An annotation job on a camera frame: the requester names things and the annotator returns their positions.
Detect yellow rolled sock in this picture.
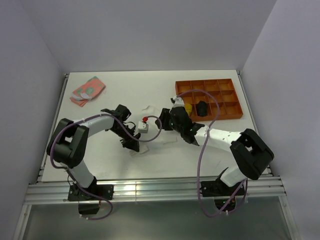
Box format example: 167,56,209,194
184,103,193,117

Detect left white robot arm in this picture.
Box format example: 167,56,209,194
46,104,141,200

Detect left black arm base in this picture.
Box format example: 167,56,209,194
67,177,114,221

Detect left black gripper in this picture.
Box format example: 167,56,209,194
110,124,141,152

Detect black rolled sock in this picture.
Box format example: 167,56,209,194
195,100,208,117

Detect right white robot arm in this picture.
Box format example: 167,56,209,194
155,106,275,195

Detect pink green patterned socks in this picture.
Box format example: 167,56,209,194
69,76,106,107

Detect white sock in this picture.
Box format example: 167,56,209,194
129,105,178,157

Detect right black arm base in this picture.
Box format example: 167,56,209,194
199,177,248,212

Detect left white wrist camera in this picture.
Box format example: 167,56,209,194
137,121,149,134

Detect orange compartment tray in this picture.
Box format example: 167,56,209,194
175,78,243,122

